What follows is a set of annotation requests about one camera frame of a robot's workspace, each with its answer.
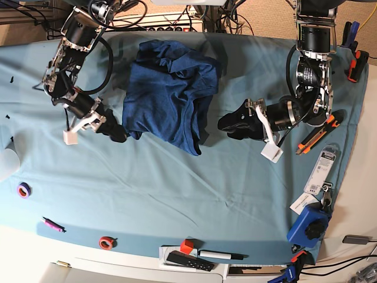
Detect white paper tag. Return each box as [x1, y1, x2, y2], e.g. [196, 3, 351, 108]
[289, 192, 319, 215]

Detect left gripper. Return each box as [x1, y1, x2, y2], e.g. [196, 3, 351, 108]
[217, 97, 297, 142]

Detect blue box with knob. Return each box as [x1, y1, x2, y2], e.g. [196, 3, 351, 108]
[287, 204, 332, 248]

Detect blue t-shirt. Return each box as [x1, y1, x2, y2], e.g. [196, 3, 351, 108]
[122, 40, 221, 156]

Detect power strip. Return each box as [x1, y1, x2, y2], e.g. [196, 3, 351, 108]
[111, 12, 207, 34]

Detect red cube block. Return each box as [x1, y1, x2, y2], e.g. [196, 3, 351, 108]
[180, 239, 194, 255]

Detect orange black utility knife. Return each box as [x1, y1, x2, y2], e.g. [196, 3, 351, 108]
[296, 110, 346, 156]

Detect metal keys carabiner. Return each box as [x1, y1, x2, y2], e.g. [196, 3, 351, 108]
[321, 182, 333, 213]

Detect blue black clamp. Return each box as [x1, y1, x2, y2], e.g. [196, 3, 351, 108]
[340, 21, 360, 49]

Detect light blue table cloth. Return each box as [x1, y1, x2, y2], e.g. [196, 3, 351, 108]
[1, 32, 369, 264]

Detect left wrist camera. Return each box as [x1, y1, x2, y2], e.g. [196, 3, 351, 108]
[261, 143, 283, 163]

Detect black remote control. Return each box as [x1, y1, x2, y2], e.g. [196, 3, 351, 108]
[167, 251, 215, 271]

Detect grey adapter box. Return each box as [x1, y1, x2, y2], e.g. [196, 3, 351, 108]
[342, 235, 370, 245]

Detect red tape roll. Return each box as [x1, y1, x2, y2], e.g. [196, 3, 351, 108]
[98, 236, 117, 251]

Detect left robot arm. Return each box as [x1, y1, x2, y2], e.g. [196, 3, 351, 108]
[217, 1, 338, 147]

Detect white translucent cup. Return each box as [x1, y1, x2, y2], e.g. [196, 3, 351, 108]
[0, 148, 20, 181]

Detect packaged tool blister card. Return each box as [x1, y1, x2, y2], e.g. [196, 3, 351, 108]
[303, 144, 339, 196]

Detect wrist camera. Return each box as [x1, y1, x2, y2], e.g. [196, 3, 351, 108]
[261, 143, 283, 163]
[63, 130, 78, 146]

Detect white black marker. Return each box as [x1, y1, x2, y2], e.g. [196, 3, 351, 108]
[198, 250, 245, 261]

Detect pink marker pen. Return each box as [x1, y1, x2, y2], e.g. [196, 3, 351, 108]
[41, 217, 66, 233]

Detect orange black clamp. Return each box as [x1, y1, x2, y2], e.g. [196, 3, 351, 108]
[345, 50, 369, 83]

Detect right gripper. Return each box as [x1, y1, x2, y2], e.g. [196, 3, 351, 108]
[63, 94, 127, 143]

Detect blue orange bottom clamp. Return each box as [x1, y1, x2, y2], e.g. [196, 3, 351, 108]
[268, 251, 308, 283]

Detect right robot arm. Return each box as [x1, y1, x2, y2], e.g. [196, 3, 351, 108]
[41, 1, 139, 145]

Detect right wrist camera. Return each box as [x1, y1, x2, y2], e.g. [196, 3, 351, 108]
[63, 130, 78, 146]

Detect purple tape roll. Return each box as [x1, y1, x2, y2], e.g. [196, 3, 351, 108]
[17, 182, 31, 199]

